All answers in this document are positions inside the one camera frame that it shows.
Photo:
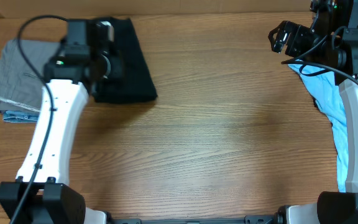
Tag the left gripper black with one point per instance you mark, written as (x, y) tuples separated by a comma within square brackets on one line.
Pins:
[(115, 70)]

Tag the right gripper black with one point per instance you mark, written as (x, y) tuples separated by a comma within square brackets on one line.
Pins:
[(299, 33)]

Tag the black shorts with mesh lining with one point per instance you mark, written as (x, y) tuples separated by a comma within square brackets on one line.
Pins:
[(137, 85)]

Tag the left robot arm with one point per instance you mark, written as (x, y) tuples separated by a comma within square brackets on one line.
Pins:
[(40, 193)]

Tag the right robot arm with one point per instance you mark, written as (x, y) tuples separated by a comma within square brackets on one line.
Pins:
[(330, 43)]

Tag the light blue printed t-shirt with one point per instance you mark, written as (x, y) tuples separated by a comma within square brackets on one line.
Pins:
[(327, 99)]

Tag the folded grey trousers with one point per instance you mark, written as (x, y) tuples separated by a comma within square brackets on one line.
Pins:
[(20, 89)]

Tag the folded blue jeans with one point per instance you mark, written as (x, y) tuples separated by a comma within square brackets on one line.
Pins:
[(19, 117)]

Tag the cardboard backdrop panel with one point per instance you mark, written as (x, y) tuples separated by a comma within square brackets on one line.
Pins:
[(80, 8)]

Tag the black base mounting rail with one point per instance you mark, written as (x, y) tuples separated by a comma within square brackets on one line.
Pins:
[(248, 219)]

